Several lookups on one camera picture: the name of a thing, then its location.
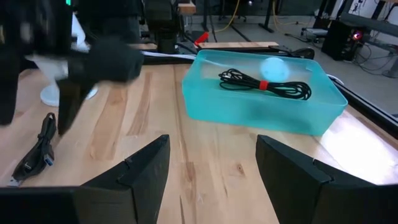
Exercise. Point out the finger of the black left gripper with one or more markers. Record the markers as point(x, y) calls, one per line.
point(7, 90)
point(70, 102)

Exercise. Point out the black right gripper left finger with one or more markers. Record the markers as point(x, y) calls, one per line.
point(93, 205)

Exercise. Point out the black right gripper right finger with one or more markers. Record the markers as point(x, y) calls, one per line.
point(311, 199)

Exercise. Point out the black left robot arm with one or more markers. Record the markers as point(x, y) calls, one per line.
point(164, 37)

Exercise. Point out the teal plastic bin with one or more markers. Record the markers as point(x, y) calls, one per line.
point(248, 109)

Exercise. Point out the white stand with round base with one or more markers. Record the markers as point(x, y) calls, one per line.
point(49, 95)

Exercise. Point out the white ball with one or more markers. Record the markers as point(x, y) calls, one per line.
point(275, 69)

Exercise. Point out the black computer tower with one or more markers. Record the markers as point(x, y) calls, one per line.
point(340, 40)

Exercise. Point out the grey desk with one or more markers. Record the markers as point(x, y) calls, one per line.
point(370, 25)

